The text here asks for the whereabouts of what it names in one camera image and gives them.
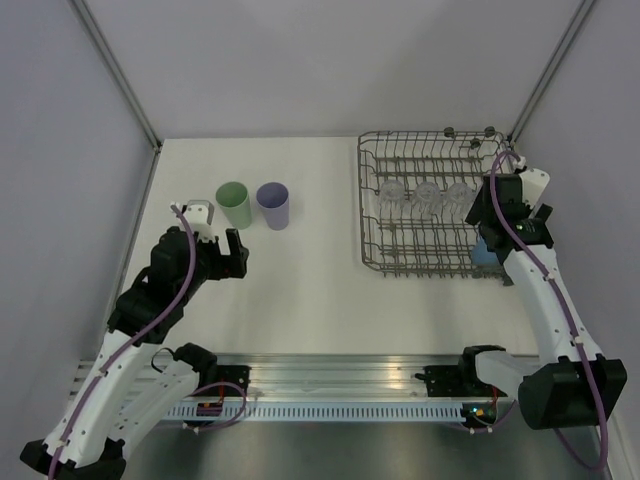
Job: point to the clear glass cup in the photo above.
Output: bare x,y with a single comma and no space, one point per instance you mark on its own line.
458,199
391,198
426,198

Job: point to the green plastic cup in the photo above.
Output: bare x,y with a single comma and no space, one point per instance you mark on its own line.
233,199

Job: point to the right aluminium frame post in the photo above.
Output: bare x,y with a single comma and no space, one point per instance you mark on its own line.
551,68

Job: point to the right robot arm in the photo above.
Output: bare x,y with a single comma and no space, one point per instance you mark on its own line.
575,385

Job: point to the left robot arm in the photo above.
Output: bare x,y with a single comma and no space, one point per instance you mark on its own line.
100,431

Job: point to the white slotted cable duct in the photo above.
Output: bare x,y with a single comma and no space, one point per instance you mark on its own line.
261,411

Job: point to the aluminium mounting rail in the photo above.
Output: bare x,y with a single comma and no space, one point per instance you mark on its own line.
325,375

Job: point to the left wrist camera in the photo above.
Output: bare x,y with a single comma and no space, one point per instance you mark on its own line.
199,215

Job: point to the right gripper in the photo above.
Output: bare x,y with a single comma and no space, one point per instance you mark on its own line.
477,211

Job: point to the left aluminium frame post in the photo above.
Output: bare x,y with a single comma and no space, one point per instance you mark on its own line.
98,39

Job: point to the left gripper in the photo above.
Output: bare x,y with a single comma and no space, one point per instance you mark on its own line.
228,265

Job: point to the aluminium frame post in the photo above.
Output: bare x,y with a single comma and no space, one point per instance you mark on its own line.
98,39
551,68

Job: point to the blue plastic cup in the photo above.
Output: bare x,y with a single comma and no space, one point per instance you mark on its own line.
482,256

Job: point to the grey wire dish rack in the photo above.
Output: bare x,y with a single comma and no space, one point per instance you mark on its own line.
436,245

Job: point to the purple plastic cup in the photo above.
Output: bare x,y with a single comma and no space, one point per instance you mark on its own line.
273,200

